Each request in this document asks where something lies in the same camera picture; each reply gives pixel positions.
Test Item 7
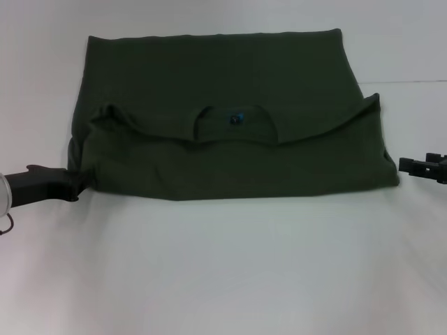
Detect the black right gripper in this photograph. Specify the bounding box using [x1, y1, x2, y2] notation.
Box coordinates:
[398, 152, 447, 186]

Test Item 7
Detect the dark green FREE t-shirt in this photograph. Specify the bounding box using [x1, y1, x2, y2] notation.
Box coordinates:
[66, 27, 401, 202]

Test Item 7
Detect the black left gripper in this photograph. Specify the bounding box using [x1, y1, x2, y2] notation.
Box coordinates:
[9, 164, 89, 210]

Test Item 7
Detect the left arm connector cable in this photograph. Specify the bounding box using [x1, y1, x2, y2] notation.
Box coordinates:
[0, 214, 15, 237]

